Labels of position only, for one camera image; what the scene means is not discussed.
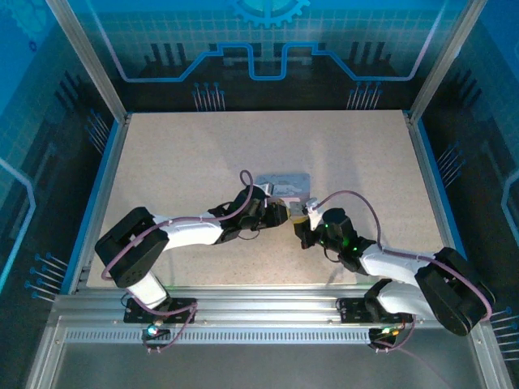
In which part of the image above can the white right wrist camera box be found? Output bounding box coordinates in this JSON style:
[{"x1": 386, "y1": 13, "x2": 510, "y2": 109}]
[{"x1": 303, "y1": 197, "x2": 324, "y2": 233}]

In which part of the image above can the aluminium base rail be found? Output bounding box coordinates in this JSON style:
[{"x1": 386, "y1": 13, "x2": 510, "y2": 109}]
[{"x1": 47, "y1": 283, "x2": 483, "y2": 330}]

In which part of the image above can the aluminium side rail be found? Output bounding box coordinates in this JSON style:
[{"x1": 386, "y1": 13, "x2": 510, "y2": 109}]
[
  {"x1": 60, "y1": 113, "x2": 133, "y2": 295},
  {"x1": 403, "y1": 109, "x2": 467, "y2": 254}
]

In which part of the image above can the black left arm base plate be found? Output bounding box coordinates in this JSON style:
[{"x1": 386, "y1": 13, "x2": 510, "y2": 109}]
[{"x1": 122, "y1": 297, "x2": 199, "y2": 325}]

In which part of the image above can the aluminium frame post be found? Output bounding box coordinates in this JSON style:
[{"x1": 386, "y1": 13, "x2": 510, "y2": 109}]
[
  {"x1": 408, "y1": 0, "x2": 488, "y2": 122},
  {"x1": 45, "y1": 0, "x2": 131, "y2": 123}
]

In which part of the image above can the slotted aluminium cable duct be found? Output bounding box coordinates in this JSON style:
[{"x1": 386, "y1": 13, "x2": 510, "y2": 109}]
[{"x1": 63, "y1": 328, "x2": 384, "y2": 346}]

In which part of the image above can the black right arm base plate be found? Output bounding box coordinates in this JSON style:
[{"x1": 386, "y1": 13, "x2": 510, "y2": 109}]
[{"x1": 337, "y1": 297, "x2": 415, "y2": 325}]

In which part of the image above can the light blue cartoon tin box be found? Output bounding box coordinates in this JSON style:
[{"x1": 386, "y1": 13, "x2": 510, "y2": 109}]
[{"x1": 255, "y1": 173, "x2": 313, "y2": 206}]

